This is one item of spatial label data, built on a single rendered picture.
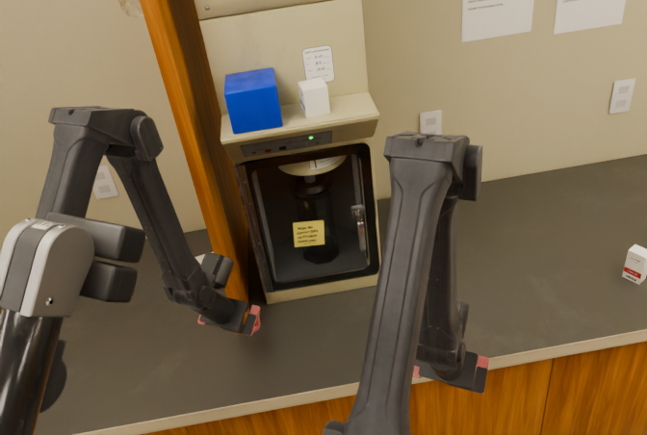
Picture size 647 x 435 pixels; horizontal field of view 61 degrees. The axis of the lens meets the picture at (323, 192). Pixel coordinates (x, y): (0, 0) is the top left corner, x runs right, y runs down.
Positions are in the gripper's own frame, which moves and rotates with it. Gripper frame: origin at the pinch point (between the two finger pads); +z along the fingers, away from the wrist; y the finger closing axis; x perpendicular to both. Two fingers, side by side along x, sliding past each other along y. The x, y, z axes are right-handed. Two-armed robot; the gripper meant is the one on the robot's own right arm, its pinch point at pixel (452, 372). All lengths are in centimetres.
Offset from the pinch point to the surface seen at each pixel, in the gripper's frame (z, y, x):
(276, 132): -34, 37, -32
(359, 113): -30, 23, -41
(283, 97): -31, 41, -43
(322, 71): -32, 33, -49
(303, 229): -1.1, 40.6, -25.0
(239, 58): -41, 47, -45
